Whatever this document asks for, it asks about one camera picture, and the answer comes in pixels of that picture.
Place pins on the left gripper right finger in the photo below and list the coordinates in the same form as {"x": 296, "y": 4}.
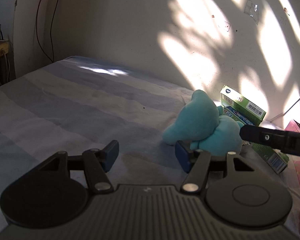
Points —
{"x": 195, "y": 164}

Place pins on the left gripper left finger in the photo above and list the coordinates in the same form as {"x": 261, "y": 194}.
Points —
{"x": 94, "y": 163}

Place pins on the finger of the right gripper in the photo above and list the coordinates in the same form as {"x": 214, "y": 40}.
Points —
{"x": 285, "y": 141}

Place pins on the green patterned tissue pack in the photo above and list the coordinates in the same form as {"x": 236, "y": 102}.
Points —
{"x": 275, "y": 159}

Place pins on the teal plush toy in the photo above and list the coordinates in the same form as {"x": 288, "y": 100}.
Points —
{"x": 204, "y": 126}

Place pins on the green toothpaste box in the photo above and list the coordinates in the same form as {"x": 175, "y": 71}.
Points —
{"x": 233, "y": 98}

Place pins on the blue white toothpaste box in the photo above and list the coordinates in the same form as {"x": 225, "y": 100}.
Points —
{"x": 240, "y": 116}

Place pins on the striped blue bed sheet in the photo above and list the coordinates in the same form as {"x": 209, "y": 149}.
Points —
{"x": 77, "y": 104}

